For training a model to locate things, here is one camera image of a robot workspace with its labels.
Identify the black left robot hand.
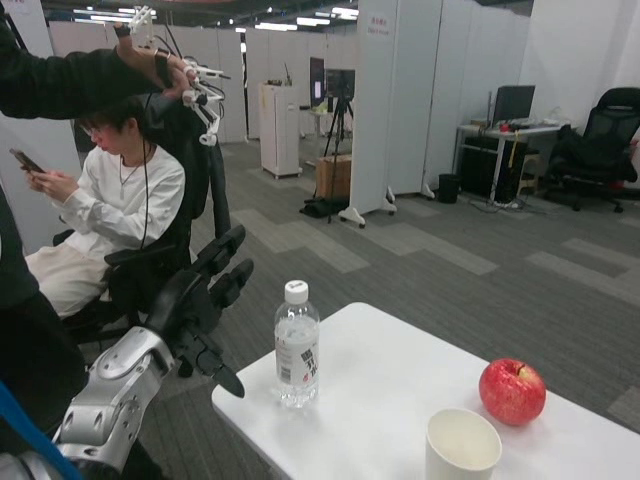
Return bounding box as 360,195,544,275
144,225,255,400

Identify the clear plastic water bottle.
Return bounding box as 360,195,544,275
273,279,321,410

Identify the seated person in white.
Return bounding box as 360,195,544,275
9,97,187,319

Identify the black padded office chair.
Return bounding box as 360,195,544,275
52,92,234,346

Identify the black floor bag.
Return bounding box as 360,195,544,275
299,197,350,219

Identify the white exoskeleton glove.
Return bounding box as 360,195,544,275
113,4,232,146

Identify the white wheeled cabinet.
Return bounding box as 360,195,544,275
258,82,303,179

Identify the brown cardboard box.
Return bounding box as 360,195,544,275
315,154,353,199

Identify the dark smartphone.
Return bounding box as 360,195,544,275
8,147,46,174

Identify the black tripod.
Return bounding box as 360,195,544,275
313,94,354,224

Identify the standing person in black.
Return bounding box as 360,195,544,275
0,0,194,456

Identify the lit display screen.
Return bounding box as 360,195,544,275
309,56,326,109

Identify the wide white partition panel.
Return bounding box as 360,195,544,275
339,0,401,231

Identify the black trash bin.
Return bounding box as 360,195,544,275
438,172,461,205

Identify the white paper cup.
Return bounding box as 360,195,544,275
425,408,503,480

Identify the narrow white partition panel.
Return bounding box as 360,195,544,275
397,0,444,201

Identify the black computer cabinet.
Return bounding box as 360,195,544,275
459,144,516,201

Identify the white office desk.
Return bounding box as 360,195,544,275
455,119,564,204

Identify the red apple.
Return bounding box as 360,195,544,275
478,357,547,427

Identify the black computer monitor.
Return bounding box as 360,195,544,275
492,84,536,129

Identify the black mesh office chair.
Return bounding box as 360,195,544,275
542,87,640,214

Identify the thin black cable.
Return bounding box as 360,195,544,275
139,91,156,251

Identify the blue strap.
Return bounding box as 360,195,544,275
0,377,84,480

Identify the black camera box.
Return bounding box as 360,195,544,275
324,68,357,99

